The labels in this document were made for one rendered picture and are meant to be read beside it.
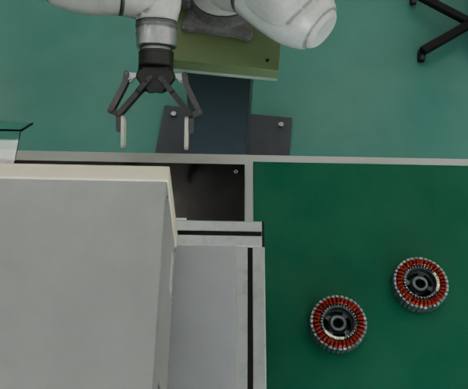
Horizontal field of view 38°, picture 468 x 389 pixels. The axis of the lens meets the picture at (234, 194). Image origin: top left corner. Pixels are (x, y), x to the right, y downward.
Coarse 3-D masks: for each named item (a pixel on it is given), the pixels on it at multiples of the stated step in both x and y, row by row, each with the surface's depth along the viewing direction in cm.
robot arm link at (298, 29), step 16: (240, 0) 154; (256, 0) 147; (272, 0) 144; (288, 0) 143; (304, 0) 144; (320, 0) 146; (256, 16) 152; (272, 16) 148; (288, 16) 146; (304, 16) 145; (320, 16) 146; (336, 16) 151; (272, 32) 152; (288, 32) 148; (304, 32) 147; (320, 32) 150; (304, 48) 153
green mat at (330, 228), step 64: (256, 192) 152; (320, 192) 152; (384, 192) 152; (448, 192) 153; (320, 256) 144; (384, 256) 145; (448, 256) 145; (384, 320) 138; (448, 320) 138; (320, 384) 131; (384, 384) 131; (448, 384) 132
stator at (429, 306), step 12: (408, 264) 140; (420, 264) 140; (432, 264) 140; (396, 276) 139; (408, 276) 141; (420, 276) 140; (432, 276) 140; (444, 276) 139; (396, 288) 138; (408, 288) 138; (420, 288) 138; (432, 288) 140; (444, 288) 137; (408, 300) 136; (420, 300) 136; (432, 300) 136
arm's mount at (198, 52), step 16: (256, 32) 172; (176, 48) 168; (192, 48) 168; (208, 48) 168; (224, 48) 169; (240, 48) 169; (256, 48) 169; (272, 48) 169; (176, 64) 167; (192, 64) 167; (208, 64) 166; (224, 64) 166; (240, 64) 166; (256, 64) 166; (272, 64) 166
